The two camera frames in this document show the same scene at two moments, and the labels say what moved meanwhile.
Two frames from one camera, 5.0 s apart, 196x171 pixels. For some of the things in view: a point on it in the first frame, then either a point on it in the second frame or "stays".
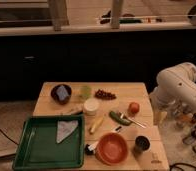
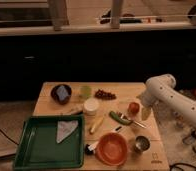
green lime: [85, 92] stays
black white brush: [90, 149] stays
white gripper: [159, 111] to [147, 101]
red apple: [134, 107] stays
